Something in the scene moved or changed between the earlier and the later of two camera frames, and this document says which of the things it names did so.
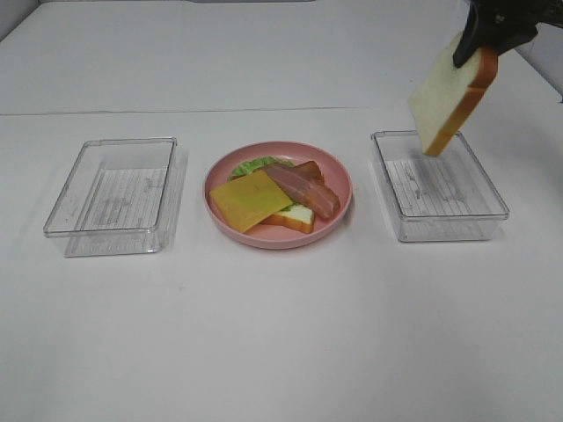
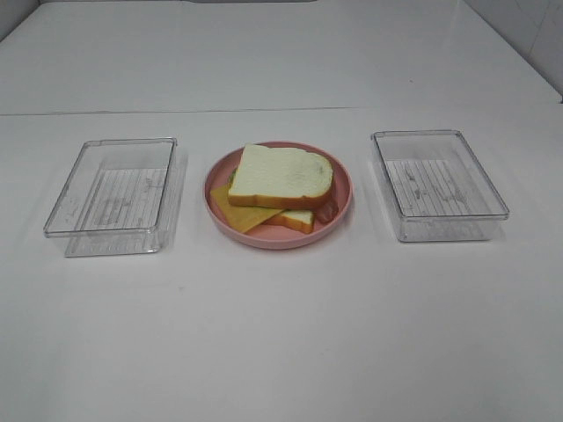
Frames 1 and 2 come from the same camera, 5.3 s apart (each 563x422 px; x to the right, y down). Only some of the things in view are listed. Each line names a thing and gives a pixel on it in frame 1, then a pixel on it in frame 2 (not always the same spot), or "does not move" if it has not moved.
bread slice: [449, 96] -> [280, 178]
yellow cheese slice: [247, 202] does not move
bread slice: [299, 217] does not move
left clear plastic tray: [117, 200] does not move
